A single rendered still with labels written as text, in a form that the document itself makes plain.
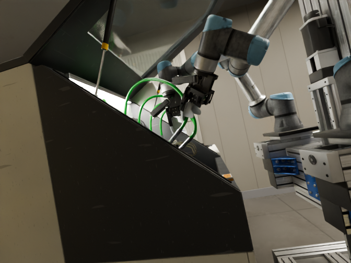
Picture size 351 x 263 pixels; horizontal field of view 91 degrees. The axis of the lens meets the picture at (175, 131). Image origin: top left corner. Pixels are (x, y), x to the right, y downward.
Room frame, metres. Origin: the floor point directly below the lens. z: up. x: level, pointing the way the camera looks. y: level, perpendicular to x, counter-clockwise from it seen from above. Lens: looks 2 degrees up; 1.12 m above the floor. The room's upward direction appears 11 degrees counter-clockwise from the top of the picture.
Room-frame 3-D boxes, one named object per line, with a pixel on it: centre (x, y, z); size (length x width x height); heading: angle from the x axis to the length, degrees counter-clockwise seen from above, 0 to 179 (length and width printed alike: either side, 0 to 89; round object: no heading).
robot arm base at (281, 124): (1.05, -0.67, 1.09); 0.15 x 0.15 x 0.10
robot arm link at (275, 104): (1.06, -0.67, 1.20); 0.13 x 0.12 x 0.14; 28
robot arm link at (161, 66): (0.84, -0.01, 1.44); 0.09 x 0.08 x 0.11; 118
